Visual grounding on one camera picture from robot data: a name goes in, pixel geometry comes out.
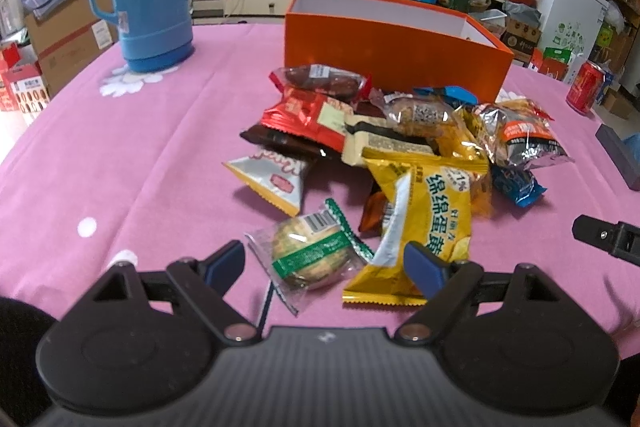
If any white chest freezer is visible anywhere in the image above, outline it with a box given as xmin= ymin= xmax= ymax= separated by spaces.
xmin=537 ymin=0 xmax=608 ymax=56

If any green label round pastry packet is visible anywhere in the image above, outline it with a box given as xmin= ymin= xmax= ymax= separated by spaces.
xmin=245 ymin=198 xmax=374 ymax=315

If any red soda can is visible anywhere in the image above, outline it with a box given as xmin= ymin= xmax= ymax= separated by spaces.
xmin=566 ymin=61 xmax=604 ymax=115

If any yellow egg cake packet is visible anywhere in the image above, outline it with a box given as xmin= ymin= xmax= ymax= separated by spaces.
xmin=343 ymin=147 xmax=489 ymax=307

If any orange cardboard box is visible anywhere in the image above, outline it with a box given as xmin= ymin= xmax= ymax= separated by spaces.
xmin=284 ymin=0 xmax=514 ymax=102

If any beige wafer packet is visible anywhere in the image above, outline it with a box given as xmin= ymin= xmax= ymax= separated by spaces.
xmin=342 ymin=115 xmax=434 ymax=167

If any pink flowered tablecloth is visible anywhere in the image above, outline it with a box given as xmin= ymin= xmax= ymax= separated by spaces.
xmin=1 ymin=24 xmax=639 ymax=357

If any gold clear cake packet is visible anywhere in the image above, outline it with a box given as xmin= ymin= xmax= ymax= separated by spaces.
xmin=378 ymin=93 xmax=488 ymax=161

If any dark grey box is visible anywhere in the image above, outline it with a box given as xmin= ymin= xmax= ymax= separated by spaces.
xmin=596 ymin=124 xmax=639 ymax=192

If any white triangular snack packet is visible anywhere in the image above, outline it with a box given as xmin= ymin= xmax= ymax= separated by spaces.
xmin=224 ymin=148 xmax=314 ymax=217

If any blue cookie packet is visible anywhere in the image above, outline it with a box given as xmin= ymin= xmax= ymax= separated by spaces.
xmin=491 ymin=165 xmax=547 ymax=208

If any clear dark jujube packet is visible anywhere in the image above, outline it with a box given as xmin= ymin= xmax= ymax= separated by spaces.
xmin=269 ymin=64 xmax=372 ymax=103

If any clear orange bread packet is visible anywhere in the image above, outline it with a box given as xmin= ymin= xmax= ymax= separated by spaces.
xmin=472 ymin=98 xmax=573 ymax=170

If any red snack packet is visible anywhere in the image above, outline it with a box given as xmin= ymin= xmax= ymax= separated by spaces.
xmin=259 ymin=87 xmax=354 ymax=153

